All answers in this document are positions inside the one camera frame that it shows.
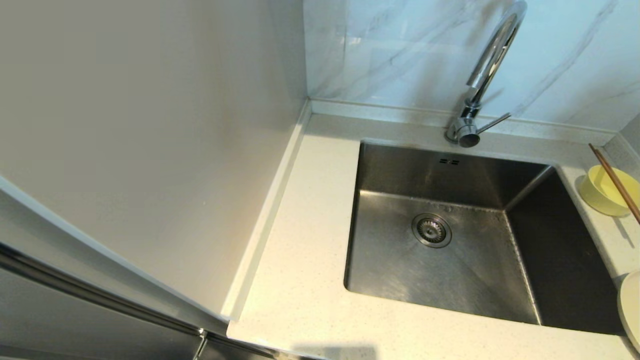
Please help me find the grey metal appliance door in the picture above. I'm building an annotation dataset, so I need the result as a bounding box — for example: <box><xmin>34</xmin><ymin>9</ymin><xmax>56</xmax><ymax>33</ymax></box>
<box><xmin>0</xmin><ymin>176</ymin><xmax>281</xmax><ymax>360</ymax></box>

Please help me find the round metal drain strainer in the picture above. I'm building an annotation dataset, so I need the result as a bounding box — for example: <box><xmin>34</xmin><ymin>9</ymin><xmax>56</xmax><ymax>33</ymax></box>
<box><xmin>411</xmin><ymin>213</ymin><xmax>453</xmax><ymax>249</ymax></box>

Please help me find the yellow plastic bowl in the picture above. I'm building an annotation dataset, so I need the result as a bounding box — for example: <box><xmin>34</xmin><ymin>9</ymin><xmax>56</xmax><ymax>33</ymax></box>
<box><xmin>579</xmin><ymin>165</ymin><xmax>640</xmax><ymax>218</ymax></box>

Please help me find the stainless steel sink basin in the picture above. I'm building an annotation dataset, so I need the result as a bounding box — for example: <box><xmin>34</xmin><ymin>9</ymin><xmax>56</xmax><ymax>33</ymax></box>
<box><xmin>344</xmin><ymin>141</ymin><xmax>638</xmax><ymax>337</ymax></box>

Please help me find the chrome gooseneck kitchen faucet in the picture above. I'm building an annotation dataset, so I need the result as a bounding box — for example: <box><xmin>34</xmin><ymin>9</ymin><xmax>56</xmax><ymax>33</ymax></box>
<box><xmin>445</xmin><ymin>0</ymin><xmax>528</xmax><ymax>148</ymax></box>

